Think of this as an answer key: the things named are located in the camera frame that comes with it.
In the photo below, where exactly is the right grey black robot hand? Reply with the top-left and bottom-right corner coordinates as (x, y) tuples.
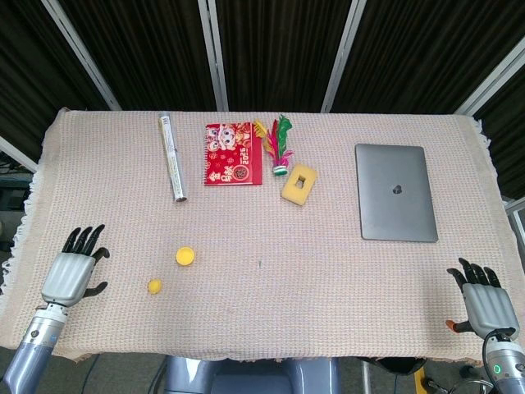
(445, 257), (519, 340)

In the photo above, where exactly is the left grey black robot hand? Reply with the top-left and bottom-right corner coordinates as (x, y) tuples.
(41, 223), (112, 309)

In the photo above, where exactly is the yellow cup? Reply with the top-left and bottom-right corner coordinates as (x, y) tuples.
(175, 246), (197, 268)

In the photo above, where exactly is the grey closed laptop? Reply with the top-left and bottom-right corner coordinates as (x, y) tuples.
(354, 143), (440, 244)

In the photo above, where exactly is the silver foil roll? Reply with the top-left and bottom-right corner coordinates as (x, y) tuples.
(158, 113), (190, 204)

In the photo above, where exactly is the beige woven tablecloth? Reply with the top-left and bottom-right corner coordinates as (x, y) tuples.
(0, 107), (525, 364)

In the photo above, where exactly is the red spiral calendar notebook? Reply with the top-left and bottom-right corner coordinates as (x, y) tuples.
(203, 121), (264, 187)

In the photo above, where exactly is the grey-blue robot torso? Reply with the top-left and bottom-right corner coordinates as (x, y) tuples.
(162, 355), (342, 394)

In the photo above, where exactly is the yellow sponge with hole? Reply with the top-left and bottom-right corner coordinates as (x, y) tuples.
(281, 163), (319, 207)

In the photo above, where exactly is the colourful feather shuttlecock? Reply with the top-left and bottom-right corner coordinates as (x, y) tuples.
(253, 114), (295, 178)

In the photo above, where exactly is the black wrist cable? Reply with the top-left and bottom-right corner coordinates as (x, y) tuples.
(482, 328), (517, 385)

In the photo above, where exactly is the white metal frame post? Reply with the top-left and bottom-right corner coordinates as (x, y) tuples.
(454, 45), (525, 117)
(40, 0), (122, 112)
(320, 0), (368, 113)
(197, 0), (230, 112)
(0, 135), (39, 173)

